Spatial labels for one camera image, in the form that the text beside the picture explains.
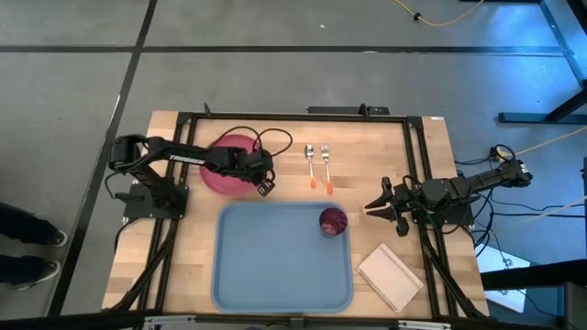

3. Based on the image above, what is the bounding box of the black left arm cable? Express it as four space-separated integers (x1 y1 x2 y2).
207 125 294 160

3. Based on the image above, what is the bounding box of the yellow floor cable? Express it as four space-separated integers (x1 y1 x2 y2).
392 0 485 28

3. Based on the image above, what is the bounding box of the beige spiral notebook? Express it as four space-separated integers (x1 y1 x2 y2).
356 243 425 314

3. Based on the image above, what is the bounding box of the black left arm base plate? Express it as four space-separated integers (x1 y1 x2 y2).
122 182 190 220

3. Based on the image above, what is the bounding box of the dark red cup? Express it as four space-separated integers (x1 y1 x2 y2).
318 206 349 238

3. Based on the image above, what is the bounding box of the black bar-shaped device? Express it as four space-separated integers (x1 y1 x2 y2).
306 104 391 116

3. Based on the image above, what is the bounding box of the black metal stand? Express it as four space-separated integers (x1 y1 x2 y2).
497 0 587 125

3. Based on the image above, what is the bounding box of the grey box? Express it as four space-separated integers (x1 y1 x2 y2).
563 281 587 330

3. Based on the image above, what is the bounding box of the person's foot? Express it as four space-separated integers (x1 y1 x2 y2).
0 203 69 248
0 254 62 292

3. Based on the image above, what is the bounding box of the silver fork orange handle tip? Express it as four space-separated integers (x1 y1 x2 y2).
320 144 335 196

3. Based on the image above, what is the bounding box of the silver spoon orange handle tip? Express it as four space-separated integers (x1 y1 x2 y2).
305 143 317 190

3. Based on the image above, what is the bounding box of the black metal beam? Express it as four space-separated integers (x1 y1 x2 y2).
480 258 587 291

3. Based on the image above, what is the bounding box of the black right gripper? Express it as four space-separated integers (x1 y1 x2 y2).
363 176 420 238

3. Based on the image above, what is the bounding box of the red round plate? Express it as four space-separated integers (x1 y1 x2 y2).
199 133 271 197

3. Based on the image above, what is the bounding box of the black overhead rig bar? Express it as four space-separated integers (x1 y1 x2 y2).
0 310 587 330

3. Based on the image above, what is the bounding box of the blue plastic tray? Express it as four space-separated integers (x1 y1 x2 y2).
210 201 355 314

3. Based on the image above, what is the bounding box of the black metal table frame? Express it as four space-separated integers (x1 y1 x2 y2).
104 103 490 321

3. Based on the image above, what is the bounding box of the cream floor cable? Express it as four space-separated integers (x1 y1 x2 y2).
513 126 587 158

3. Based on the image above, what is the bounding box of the white floor board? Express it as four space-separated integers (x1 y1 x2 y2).
476 245 531 314

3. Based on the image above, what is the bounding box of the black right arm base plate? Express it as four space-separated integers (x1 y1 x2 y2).
415 208 476 227

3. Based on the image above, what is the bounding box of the silver metal bracket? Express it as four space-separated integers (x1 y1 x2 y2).
143 314 197 330
397 319 453 330

